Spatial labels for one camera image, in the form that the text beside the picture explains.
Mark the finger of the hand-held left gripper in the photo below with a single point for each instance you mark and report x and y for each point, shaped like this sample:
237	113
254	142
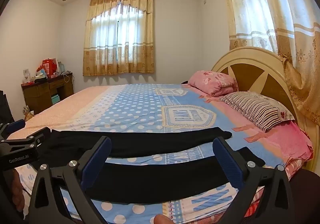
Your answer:
12	126
35	138

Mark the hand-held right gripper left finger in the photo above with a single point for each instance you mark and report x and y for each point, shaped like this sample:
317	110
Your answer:
96	161

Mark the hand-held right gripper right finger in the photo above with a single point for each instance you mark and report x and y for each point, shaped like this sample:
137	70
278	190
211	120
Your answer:
228	161

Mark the black pants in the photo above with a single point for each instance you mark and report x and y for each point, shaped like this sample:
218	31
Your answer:
155	141

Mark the person's left hand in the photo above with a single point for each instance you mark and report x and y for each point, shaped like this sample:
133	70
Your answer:
16	189

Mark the person's right hand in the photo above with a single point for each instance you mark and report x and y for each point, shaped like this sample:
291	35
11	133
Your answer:
162	220

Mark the brown wooden desk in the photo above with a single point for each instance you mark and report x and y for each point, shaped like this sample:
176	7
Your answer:
37	94

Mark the teal box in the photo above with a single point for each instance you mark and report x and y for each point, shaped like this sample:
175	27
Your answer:
55	99

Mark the striped pillow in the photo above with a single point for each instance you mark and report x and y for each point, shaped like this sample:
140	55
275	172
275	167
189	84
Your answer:
255	109

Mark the pink blanket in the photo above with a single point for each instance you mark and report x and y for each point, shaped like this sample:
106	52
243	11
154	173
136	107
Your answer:
292	139

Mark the red gift bag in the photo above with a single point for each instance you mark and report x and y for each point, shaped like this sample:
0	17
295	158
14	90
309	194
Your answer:
48	66

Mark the blue dotted printed bed sheet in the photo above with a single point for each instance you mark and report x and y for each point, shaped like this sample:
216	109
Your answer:
140	106

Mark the white paper bag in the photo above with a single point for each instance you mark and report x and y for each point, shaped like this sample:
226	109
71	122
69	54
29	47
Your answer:
61	66

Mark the pink floral pillow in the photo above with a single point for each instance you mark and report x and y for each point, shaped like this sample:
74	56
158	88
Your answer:
212	83

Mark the dark cloth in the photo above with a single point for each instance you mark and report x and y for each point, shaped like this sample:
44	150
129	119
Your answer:
305	194

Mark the cream and brown headboard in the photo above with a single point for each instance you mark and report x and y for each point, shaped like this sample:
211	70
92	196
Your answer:
250	74

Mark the small yellow window curtain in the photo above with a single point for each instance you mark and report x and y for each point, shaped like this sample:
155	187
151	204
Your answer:
117	39

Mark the large yellow window curtain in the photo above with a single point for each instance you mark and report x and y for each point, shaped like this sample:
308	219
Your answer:
280	14

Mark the white wall socket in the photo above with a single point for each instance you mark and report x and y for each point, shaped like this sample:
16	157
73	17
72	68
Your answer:
26	72

